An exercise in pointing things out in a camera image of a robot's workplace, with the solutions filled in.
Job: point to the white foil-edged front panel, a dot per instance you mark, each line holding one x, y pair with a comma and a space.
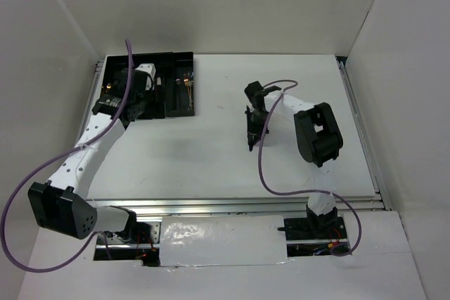
222, 241

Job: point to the silver ornate fork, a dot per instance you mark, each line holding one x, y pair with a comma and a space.
190, 97

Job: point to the aluminium right side rail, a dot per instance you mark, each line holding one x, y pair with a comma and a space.
374, 170

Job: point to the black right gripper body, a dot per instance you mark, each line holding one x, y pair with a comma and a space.
260, 119

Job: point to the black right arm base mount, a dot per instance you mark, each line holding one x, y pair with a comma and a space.
311, 228

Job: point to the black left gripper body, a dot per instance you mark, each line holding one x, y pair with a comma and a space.
149, 108

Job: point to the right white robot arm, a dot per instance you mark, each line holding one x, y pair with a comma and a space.
317, 135

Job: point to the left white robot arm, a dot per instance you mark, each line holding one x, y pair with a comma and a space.
60, 203

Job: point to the black cutlery organizer tray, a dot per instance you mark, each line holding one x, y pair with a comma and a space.
170, 66

